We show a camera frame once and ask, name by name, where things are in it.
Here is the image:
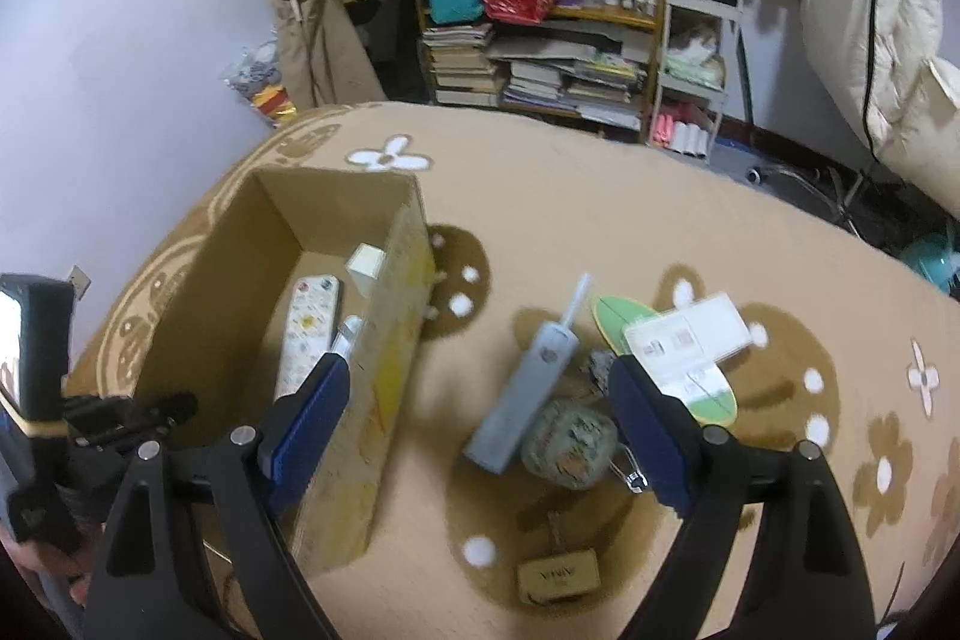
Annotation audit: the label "white electronic device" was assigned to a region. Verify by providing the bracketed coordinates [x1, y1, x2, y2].
[622, 291, 753, 378]

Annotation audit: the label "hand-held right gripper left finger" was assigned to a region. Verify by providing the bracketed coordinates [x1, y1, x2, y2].
[81, 351, 353, 640]

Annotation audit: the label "clear bag of toys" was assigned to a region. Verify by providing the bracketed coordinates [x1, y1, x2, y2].
[221, 40, 297, 127]

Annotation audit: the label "white square charger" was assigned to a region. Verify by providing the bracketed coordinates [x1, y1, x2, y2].
[345, 242, 385, 296]

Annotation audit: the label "white remote control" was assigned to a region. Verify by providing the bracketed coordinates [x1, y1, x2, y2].
[274, 275, 342, 401]

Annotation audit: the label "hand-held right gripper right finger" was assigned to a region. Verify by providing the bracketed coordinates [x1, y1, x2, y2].
[607, 355, 878, 640]

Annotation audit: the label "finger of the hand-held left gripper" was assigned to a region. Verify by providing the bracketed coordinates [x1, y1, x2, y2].
[66, 391, 200, 432]
[71, 431, 162, 462]

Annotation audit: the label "cardboard box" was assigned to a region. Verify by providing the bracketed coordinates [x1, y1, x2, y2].
[135, 166, 437, 577]

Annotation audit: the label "pack of wipes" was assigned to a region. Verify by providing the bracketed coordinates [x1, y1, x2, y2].
[664, 49, 727, 90]

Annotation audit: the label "beige patterned blanket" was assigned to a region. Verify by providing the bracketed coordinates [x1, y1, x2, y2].
[64, 100, 960, 640]

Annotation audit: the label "light blue power bank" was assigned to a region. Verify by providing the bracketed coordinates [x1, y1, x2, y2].
[463, 272, 593, 474]

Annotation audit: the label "narrow stack of books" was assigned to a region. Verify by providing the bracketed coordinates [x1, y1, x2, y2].
[420, 23, 503, 109]

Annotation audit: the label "white rolls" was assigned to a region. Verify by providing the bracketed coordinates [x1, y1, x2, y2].
[673, 119, 710, 157]

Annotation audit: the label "bunch of keys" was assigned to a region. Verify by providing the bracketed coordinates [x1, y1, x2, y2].
[577, 347, 620, 401]

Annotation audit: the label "round printed tin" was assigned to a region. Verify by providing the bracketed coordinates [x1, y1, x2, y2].
[521, 398, 620, 489]

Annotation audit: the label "plush cat toy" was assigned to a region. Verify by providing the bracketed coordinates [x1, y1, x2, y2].
[671, 29, 725, 55]

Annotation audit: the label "wide stack of books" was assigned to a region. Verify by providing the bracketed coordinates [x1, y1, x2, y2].
[501, 51, 650, 131]

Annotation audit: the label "small tan box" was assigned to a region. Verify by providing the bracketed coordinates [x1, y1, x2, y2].
[516, 548, 602, 607]

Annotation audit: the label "person's left hand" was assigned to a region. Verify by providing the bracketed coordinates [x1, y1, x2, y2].
[11, 535, 95, 611]

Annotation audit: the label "khaki coat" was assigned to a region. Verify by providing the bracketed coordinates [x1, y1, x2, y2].
[266, 0, 391, 109]

